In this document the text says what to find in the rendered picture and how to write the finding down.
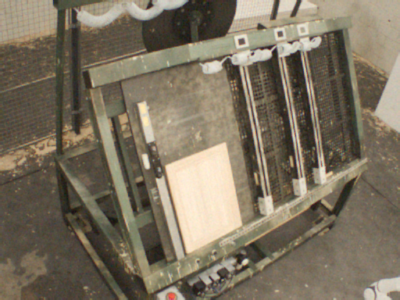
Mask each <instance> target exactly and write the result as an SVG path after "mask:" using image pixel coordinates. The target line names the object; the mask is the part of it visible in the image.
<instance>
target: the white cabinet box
mask: <svg viewBox="0 0 400 300"><path fill-rule="evenodd" d="M374 115H375V116H378V117H379V118H380V119H381V120H383V121H384V122H385V123H387V124H388V125H389V126H391V127H393V128H394V129H395V130H396V131H397V132H399V133H400V52H399V54H398V58H397V59H396V62H395V66H394V68H393V69H392V72H391V75H390V77H389V79H388V81H387V85H386V87H385V89H384V92H383V95H382V97H381V99H380V102H379V104H378V106H377V109H376V111H375V113H374Z"/></svg>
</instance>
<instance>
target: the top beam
mask: <svg viewBox="0 0 400 300"><path fill-rule="evenodd" d="M301 24H306V26H307V30H308V34H312V33H318V32H321V31H323V32H324V33H325V32H331V31H333V30H335V31H336V30H341V29H347V28H350V27H351V28H352V18H351V17H350V16H342V17H335V18H332V19H331V18H330V19H325V20H317V21H310V22H307V23H297V24H290V25H287V26H284V27H283V28H284V30H285V35H286V38H291V37H297V36H298V32H297V27H296V26H297V25H301ZM281 27H282V26H280V27H274V28H270V29H268V28H266V29H263V30H257V31H253V32H252V31H249V32H246V33H242V34H236V35H232V36H225V37H218V38H214V39H211V40H207V41H200V42H196V43H192V44H189V45H182V46H179V47H174V48H168V49H164V50H161V51H156V52H149V53H148V54H146V55H140V56H136V57H132V58H129V59H122V60H121V61H117V62H111V63H107V64H104V65H100V66H98V67H94V68H90V69H87V70H83V71H82V73H83V76H84V83H85V87H86V88H87V89H89V88H97V87H99V86H101V85H104V84H110V83H113V82H117V81H120V80H122V79H126V78H129V77H135V76H138V75H142V74H145V73H148V72H152V71H155V70H160V69H164V68H168V67H171V66H176V65H180V64H184V63H189V62H193V61H196V60H198V58H201V57H204V56H207V55H213V54H217V53H221V52H226V51H230V50H233V49H236V47H235V43H234V37H237V36H240V35H243V34H246V36H247V40H248V44H249V46H253V45H257V44H261V43H264V42H266V43H267V42H271V41H275V40H276V38H275V37H274V33H273V30H274V29H277V28H281Z"/></svg>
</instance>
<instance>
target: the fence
mask: <svg viewBox="0 0 400 300"><path fill-rule="evenodd" d="M142 104H145V108H146V112H145V113H142V114H141V110H140V106H139V105H142ZM134 105H135V109H136V112H137V118H138V122H139V125H140V128H141V135H142V138H143V142H144V144H145V151H146V154H147V156H148V162H149V166H150V171H152V177H153V180H154V185H155V188H158V192H159V198H160V200H159V206H161V210H162V216H163V219H164V223H165V226H166V232H167V236H169V239H170V244H171V248H172V251H173V257H174V259H175V260H177V261H179V260H181V259H182V258H184V251H183V248H182V247H181V244H180V239H179V235H178V232H177V225H176V221H175V218H174V214H173V212H172V209H171V204H170V199H169V195H168V191H167V188H166V182H165V178H163V176H162V177H161V178H159V179H158V178H156V177H155V171H154V167H153V164H152V161H151V158H150V155H149V150H148V146H147V143H149V142H152V141H154V140H155V138H154V134H153V130H152V125H151V121H150V117H149V114H148V108H147V105H146V101H143V102H139V103H136V104H134ZM144 116H147V118H148V122H149V124H148V126H144V123H143V119H142V117H144Z"/></svg>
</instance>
